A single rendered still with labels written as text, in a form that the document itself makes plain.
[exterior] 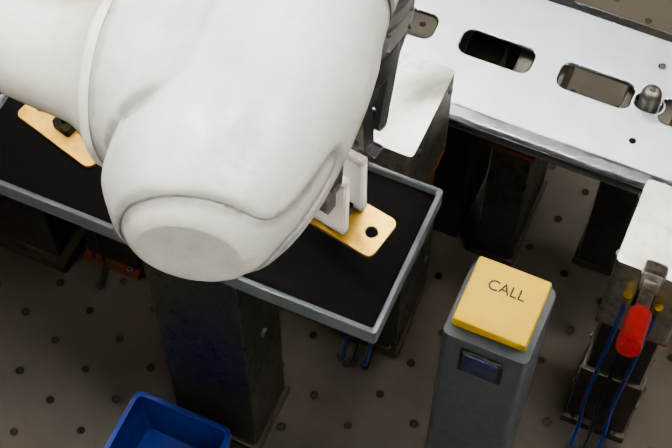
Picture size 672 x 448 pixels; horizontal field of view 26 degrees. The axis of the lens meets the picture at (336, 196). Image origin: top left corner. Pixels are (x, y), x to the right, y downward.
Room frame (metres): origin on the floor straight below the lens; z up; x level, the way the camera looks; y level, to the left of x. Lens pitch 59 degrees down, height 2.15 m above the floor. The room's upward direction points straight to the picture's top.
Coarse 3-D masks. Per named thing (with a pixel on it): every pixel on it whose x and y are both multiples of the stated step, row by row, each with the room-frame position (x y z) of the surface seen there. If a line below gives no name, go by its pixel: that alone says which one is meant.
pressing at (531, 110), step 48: (432, 0) 0.91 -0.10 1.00; (480, 0) 0.91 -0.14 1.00; (528, 0) 0.91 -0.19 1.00; (432, 48) 0.85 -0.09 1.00; (528, 48) 0.85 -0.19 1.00; (576, 48) 0.85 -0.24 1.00; (624, 48) 0.85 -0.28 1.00; (480, 96) 0.80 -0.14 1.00; (528, 96) 0.80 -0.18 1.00; (576, 96) 0.80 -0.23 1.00; (528, 144) 0.74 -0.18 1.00; (576, 144) 0.74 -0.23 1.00; (624, 144) 0.74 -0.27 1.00
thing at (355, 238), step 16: (352, 208) 0.55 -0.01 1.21; (368, 208) 0.55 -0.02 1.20; (320, 224) 0.54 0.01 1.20; (352, 224) 0.54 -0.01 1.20; (368, 224) 0.54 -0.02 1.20; (384, 224) 0.54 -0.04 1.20; (352, 240) 0.53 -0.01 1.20; (368, 240) 0.53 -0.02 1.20; (384, 240) 0.53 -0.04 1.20; (368, 256) 0.51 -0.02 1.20
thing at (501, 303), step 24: (480, 264) 0.53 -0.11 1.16; (480, 288) 0.51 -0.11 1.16; (504, 288) 0.51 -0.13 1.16; (528, 288) 0.51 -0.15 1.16; (456, 312) 0.49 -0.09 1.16; (480, 312) 0.49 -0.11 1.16; (504, 312) 0.49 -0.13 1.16; (528, 312) 0.49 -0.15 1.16; (504, 336) 0.47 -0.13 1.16; (528, 336) 0.47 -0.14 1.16
